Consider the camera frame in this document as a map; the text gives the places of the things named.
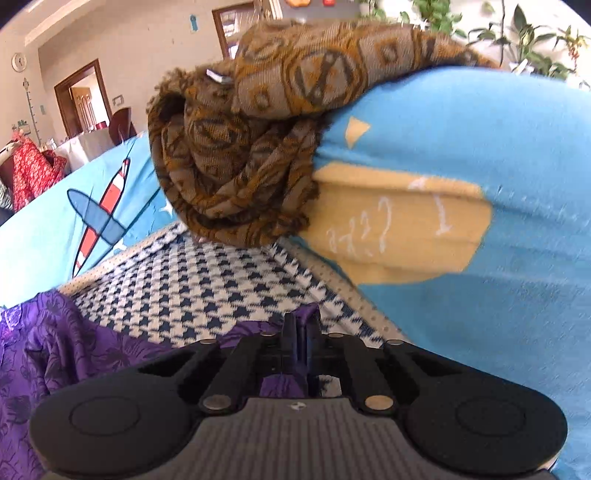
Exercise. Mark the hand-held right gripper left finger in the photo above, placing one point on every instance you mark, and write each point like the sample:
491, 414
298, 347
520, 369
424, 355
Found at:
288, 339

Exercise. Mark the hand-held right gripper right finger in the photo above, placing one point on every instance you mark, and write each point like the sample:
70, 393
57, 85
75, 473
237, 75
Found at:
311, 339

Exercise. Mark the purple floral garment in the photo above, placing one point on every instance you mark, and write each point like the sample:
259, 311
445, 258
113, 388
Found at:
69, 360

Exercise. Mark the houndstooth sofa seat cover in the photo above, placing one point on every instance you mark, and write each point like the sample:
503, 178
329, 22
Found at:
207, 286

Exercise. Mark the brown patterned scarf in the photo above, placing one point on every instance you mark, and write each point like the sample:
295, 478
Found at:
277, 138

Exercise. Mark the blue printed sofa cover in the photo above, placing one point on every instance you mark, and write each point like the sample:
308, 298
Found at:
461, 138

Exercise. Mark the dark wooden chair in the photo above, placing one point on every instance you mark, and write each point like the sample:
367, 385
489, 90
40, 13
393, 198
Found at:
122, 124

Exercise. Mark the small metal clip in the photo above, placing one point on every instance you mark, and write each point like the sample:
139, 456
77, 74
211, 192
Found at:
218, 77

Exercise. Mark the white tablecloth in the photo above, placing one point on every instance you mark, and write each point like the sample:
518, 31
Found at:
87, 147

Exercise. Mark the red floral cloth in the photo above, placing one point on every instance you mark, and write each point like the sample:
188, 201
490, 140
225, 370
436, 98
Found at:
32, 170

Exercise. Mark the green potted plant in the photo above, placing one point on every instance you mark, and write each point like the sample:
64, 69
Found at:
438, 14

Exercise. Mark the wall light switch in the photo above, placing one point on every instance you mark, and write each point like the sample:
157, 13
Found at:
118, 99

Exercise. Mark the wooden door frame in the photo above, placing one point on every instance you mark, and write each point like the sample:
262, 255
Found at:
105, 92
219, 32

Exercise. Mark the blue wall sticker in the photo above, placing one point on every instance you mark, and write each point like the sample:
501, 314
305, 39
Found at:
194, 22

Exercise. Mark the street lamp wall decal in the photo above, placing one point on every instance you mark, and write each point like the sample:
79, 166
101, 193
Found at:
31, 110

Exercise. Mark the round wall clock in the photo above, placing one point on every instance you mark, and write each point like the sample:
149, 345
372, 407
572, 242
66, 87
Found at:
19, 61

